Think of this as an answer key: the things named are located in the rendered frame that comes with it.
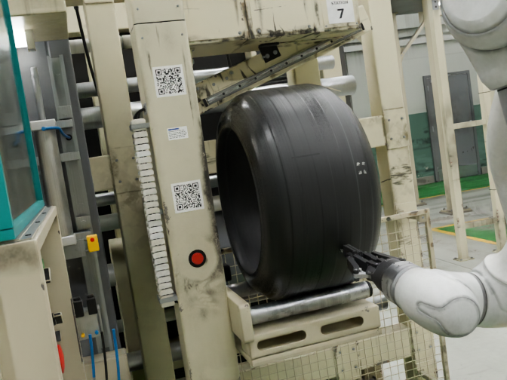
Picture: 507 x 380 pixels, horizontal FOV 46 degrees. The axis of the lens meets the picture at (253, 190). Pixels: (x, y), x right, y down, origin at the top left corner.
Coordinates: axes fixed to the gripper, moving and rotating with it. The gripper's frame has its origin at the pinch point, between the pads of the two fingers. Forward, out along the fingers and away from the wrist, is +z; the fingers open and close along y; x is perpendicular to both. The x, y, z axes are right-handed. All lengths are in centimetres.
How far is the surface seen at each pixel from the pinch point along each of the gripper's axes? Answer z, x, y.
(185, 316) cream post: 19.3, 14.0, 38.4
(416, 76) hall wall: 909, 12, -599
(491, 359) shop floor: 123, 121, -134
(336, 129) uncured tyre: 8.4, -28.7, -2.3
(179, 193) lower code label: 23.2, -16.7, 34.8
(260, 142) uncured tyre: 11.4, -28.0, 16.0
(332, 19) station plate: 55, -57, -25
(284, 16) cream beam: 55, -59, -10
